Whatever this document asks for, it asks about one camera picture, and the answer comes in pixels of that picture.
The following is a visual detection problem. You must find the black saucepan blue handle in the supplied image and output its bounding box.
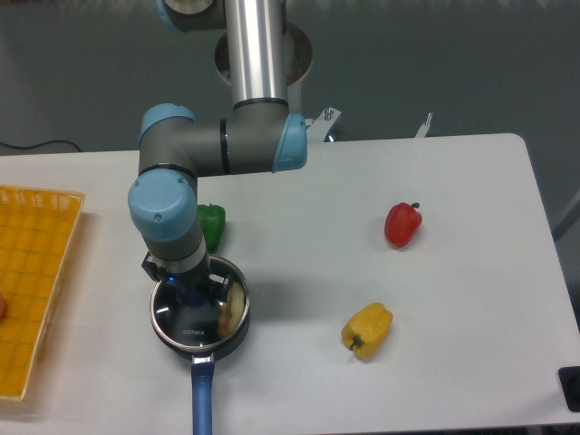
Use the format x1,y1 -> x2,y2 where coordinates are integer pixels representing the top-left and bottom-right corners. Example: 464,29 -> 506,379
149,257 -> 252,435

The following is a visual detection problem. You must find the glass pot lid blue knob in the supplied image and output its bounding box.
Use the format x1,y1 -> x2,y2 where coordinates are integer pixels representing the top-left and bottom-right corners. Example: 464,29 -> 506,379
150,255 -> 250,353

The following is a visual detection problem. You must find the black object at table edge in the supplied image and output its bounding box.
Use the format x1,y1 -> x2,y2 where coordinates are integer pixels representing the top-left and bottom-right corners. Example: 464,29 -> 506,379
558,365 -> 580,413

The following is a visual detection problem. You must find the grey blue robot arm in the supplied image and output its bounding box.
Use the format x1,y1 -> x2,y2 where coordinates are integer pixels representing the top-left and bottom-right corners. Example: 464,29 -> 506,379
128,1 -> 307,293

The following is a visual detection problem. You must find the toy bread pastry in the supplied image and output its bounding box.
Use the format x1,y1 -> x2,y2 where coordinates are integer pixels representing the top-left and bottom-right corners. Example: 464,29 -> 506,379
217,283 -> 246,339

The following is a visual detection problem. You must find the yellow plastic basket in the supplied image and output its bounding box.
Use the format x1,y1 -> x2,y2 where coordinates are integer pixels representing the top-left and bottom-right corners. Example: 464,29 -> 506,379
1,185 -> 85,401

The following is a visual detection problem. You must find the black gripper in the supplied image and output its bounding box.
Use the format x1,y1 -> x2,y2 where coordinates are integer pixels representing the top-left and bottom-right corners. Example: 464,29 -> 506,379
141,252 -> 230,305

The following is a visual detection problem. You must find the red bell pepper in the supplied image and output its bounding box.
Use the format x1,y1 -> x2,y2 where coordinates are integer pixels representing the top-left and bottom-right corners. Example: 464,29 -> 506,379
384,202 -> 422,248

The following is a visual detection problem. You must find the green bell pepper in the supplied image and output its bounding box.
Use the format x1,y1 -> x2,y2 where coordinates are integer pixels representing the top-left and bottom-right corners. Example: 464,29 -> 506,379
198,204 -> 227,254

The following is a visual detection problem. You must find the white metal base frame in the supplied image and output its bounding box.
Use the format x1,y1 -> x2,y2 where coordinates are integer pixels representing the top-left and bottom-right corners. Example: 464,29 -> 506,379
305,106 -> 433,144

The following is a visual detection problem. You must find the black floor cable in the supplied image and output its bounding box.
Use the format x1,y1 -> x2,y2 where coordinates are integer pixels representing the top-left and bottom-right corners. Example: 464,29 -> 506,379
0,139 -> 83,153

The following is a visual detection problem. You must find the yellow bell pepper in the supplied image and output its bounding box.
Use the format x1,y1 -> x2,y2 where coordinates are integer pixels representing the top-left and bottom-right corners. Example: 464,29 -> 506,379
341,302 -> 393,360

